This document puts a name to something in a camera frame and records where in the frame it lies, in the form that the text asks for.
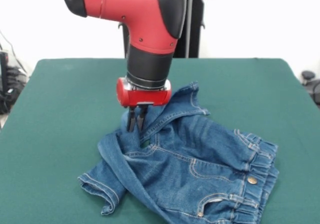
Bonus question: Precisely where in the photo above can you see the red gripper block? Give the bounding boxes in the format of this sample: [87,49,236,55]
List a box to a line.
[116,77,173,132]

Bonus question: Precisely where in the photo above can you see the blue denim jeans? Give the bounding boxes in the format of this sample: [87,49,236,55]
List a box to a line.
[77,81,280,224]

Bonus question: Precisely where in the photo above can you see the dark green table cloth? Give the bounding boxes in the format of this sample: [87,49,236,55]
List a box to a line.
[0,57,320,224]

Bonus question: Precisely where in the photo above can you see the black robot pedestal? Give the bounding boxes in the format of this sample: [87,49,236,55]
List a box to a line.
[118,0,217,59]

